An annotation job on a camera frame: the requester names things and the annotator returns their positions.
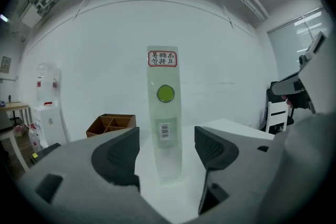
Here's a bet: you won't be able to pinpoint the pale green translucent package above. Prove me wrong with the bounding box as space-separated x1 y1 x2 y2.
146 45 183 185

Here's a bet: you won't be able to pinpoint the white ceiling junction box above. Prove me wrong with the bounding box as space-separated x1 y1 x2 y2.
19 4 43 29

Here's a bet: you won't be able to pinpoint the white water dispenser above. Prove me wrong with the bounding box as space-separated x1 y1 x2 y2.
31 104 68 150

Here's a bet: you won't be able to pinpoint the black box yellow sticker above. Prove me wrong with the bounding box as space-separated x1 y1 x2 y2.
30 142 63 166

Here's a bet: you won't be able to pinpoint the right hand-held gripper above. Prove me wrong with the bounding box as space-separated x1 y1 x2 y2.
271 30 332 115

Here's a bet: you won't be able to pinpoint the light wooden side table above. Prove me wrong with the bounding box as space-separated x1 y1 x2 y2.
0 101 30 129

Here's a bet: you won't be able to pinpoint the white window blinds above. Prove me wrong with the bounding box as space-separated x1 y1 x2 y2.
267 6 330 87

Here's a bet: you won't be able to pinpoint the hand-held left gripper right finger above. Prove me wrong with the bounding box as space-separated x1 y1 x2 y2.
183 125 283 224

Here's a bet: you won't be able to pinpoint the white chair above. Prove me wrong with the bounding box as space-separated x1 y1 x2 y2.
264 101 290 135

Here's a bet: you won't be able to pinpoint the person's grey hoodie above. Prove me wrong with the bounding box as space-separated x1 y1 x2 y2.
258 110 336 224

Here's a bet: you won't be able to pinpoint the clear water bottle red label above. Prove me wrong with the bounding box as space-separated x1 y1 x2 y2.
27 123 45 152
36 61 63 108

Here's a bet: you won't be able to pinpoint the white table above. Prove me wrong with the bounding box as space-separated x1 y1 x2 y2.
135 118 276 224

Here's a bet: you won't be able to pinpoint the person's right hand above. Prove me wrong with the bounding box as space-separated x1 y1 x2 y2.
281 93 293 108

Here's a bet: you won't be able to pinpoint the wooden divider box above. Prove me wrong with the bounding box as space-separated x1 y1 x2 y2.
86 113 137 139

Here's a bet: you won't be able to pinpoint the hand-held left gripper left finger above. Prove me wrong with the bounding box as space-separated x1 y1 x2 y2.
18 127 171 224

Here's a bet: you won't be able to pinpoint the framed wall picture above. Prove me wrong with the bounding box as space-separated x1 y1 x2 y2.
0 56 12 74

